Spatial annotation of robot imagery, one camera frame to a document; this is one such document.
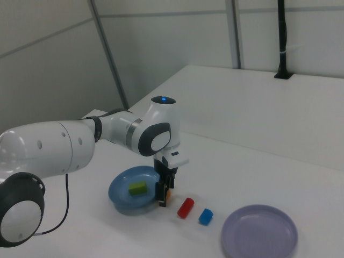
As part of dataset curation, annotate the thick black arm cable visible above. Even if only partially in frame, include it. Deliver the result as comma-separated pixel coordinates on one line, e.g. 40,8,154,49
33,173,70,237

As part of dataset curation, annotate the black camera pole with clamp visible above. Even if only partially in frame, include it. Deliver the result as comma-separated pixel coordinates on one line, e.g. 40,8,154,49
274,0,293,80

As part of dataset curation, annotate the blue plate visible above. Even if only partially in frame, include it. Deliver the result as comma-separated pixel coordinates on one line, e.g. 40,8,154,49
107,166,162,216

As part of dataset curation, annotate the green block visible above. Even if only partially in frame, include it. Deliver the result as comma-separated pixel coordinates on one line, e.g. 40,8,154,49
128,181,148,196

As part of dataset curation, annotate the black cable strap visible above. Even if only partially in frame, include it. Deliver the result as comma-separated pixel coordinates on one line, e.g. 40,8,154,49
91,116,103,142

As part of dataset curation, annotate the blue block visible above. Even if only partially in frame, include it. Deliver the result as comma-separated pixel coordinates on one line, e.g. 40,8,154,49
198,207,214,226

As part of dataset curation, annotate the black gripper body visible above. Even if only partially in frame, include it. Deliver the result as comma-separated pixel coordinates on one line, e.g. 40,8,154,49
153,158,178,183

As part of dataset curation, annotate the red cylinder block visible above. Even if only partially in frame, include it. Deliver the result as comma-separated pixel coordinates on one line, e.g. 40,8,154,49
177,197,195,218

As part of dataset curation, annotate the purple plate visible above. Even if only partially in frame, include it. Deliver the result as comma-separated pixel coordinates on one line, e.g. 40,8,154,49
221,204,299,258

